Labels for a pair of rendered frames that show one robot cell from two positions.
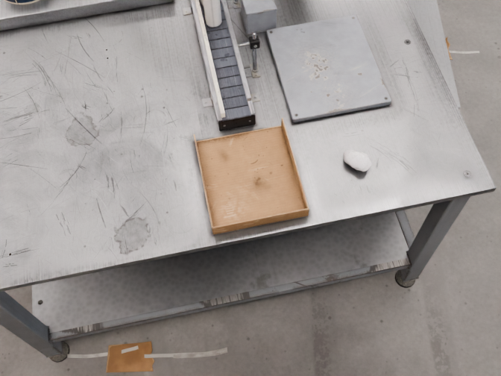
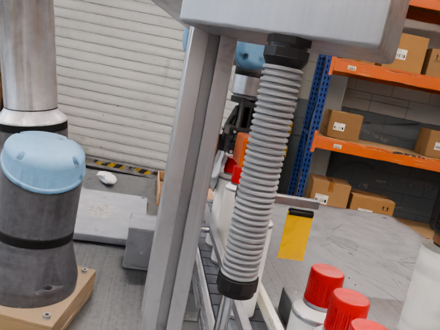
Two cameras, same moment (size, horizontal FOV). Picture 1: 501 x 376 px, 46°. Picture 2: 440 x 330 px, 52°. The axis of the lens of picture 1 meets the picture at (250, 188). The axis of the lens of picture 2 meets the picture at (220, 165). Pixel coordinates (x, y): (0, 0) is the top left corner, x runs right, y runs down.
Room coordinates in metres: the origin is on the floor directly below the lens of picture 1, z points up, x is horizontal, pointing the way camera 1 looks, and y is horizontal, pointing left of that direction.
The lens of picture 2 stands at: (2.32, 0.05, 1.25)
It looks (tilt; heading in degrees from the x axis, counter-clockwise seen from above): 11 degrees down; 179
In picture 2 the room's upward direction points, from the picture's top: 11 degrees clockwise
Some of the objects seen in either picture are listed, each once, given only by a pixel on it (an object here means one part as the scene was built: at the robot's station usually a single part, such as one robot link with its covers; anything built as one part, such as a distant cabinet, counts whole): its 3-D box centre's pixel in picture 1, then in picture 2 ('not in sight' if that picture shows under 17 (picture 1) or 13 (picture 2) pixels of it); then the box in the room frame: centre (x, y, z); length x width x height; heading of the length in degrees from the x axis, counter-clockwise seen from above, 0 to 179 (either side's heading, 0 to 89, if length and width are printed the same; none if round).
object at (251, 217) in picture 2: not in sight; (260, 171); (1.97, 0.09, 1.18); 0.04 x 0.04 x 0.21
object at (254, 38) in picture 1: (247, 54); not in sight; (1.19, -0.01, 0.91); 0.07 x 0.03 x 0.16; 99
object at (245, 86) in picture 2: not in sight; (251, 88); (1.38, 0.10, 1.24); 0.08 x 0.08 x 0.05
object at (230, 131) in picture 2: not in sight; (243, 126); (1.38, 0.09, 1.16); 0.09 x 0.08 x 0.12; 9
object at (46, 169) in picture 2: not in sight; (40, 181); (1.66, -0.20, 1.04); 0.13 x 0.12 x 0.14; 28
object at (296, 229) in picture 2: not in sight; (295, 234); (1.85, 0.16, 1.09); 0.03 x 0.01 x 0.06; 99
